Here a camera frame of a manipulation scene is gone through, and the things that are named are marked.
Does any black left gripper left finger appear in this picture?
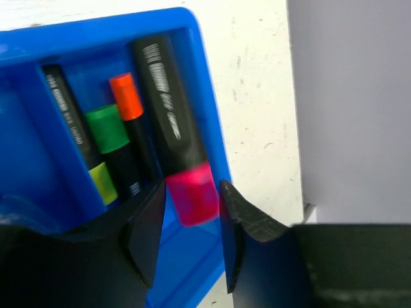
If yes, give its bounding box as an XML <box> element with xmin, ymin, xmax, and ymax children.
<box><xmin>1</xmin><ymin>181</ymin><xmax>166</xmax><ymax>307</ymax></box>

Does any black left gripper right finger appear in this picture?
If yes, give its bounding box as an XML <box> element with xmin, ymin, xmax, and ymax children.
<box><xmin>220</xmin><ymin>180</ymin><xmax>410</xmax><ymax>307</ymax></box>

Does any pink cap black highlighter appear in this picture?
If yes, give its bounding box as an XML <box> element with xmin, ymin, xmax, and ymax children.
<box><xmin>132</xmin><ymin>35</ymin><xmax>218</xmax><ymax>227</ymax></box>

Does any green cap black highlighter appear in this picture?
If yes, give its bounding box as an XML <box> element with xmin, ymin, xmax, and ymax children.
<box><xmin>85</xmin><ymin>105</ymin><xmax>144</xmax><ymax>202</ymax></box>

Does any orange cap black highlighter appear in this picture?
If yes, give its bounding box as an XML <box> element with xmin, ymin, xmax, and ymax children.
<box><xmin>109</xmin><ymin>73</ymin><xmax>161</xmax><ymax>183</ymax></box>

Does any yellow cap black highlighter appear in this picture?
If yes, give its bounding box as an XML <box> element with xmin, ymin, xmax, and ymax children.
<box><xmin>42</xmin><ymin>64</ymin><xmax>118</xmax><ymax>207</ymax></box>

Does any blue plastic divided bin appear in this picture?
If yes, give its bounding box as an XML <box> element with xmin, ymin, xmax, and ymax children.
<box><xmin>1</xmin><ymin>8</ymin><xmax>230</xmax><ymax>307</ymax></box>

